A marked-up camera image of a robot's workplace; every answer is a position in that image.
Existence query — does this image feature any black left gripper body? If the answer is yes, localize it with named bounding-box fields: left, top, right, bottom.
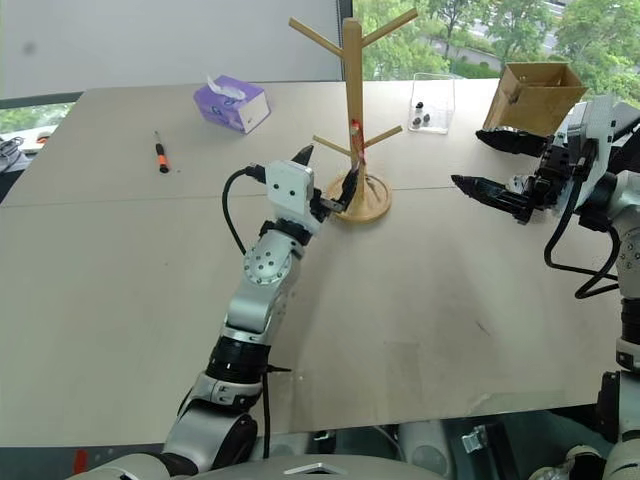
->
left=309, top=187, right=346, bottom=222

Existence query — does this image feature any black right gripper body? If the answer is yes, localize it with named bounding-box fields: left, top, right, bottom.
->
left=509, top=134, right=581, bottom=221

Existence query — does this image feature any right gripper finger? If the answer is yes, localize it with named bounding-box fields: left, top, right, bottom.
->
left=450, top=173, right=532, bottom=224
left=474, top=127, right=549, bottom=159

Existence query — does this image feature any red keychain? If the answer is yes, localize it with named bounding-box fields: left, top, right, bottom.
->
left=351, top=118, right=369, bottom=174

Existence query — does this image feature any wooden tree stand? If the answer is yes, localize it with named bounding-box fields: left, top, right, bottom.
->
left=288, top=7, right=420, bottom=225

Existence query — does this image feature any brown cardboard box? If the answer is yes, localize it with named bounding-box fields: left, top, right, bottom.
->
left=482, top=61, right=589, bottom=137

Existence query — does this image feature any clear acrylic box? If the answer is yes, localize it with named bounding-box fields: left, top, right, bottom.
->
left=407, top=72, right=457, bottom=135

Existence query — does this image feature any purple tissue box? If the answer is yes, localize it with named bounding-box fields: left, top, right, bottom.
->
left=193, top=73, right=272, bottom=135

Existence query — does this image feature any orange and black screwdriver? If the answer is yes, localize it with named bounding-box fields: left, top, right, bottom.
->
left=153, top=130, right=172, bottom=175

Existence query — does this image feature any white and orange device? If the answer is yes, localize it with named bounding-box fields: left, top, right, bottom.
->
left=19, top=127, right=57, bottom=154

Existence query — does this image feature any grey rounded shape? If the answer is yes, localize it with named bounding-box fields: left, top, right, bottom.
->
left=399, top=422, right=454, bottom=476

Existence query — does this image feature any silver robot torso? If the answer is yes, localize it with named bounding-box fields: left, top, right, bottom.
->
left=64, top=449, right=451, bottom=480

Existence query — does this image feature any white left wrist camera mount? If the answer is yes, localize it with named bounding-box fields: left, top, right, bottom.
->
left=264, top=159, right=324, bottom=234

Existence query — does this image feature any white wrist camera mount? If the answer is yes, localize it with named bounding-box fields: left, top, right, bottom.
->
left=264, top=159, right=324, bottom=234
left=554, top=94, right=640, bottom=169

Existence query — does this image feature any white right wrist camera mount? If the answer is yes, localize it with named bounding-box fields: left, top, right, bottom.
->
left=554, top=94, right=640, bottom=169

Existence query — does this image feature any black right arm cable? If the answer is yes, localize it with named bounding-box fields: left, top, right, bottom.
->
left=543, top=164, right=624, bottom=300

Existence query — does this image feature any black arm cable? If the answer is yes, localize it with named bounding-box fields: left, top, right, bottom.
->
left=222, top=163, right=294, bottom=460
left=543, top=164, right=624, bottom=300

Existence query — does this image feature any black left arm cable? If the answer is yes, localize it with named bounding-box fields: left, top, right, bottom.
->
left=222, top=163, right=294, bottom=460

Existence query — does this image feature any dark window frame post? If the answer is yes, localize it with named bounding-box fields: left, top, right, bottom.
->
left=333, top=0, right=354, bottom=81

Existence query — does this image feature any small metal bracket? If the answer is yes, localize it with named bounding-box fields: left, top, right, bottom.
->
left=460, top=427, right=489, bottom=454

